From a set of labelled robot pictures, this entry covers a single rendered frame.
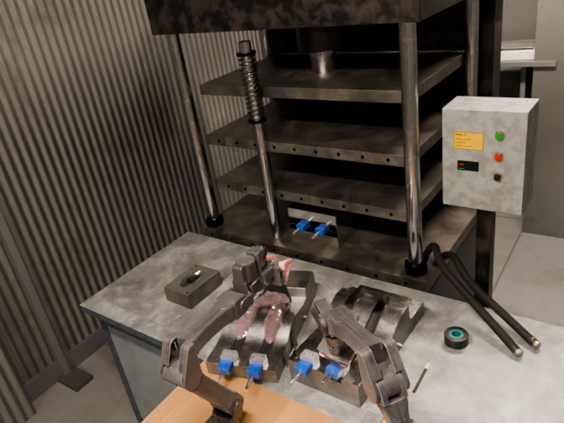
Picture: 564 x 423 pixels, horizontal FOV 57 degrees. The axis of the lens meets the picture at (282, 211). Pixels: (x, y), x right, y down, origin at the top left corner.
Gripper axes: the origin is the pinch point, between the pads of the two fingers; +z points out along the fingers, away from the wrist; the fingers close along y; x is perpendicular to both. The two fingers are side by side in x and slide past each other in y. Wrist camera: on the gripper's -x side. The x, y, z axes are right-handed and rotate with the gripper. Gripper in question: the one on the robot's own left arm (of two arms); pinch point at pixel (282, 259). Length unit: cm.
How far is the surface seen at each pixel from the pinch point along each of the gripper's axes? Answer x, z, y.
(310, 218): 25, 70, 35
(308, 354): 28.0, -8.7, -11.6
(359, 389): 32.6, -11.0, -30.6
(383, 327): 28.4, 14.0, -27.3
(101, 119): -16, 72, 176
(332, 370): 25.5, -13.8, -23.6
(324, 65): -41, 96, 35
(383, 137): -12, 87, 3
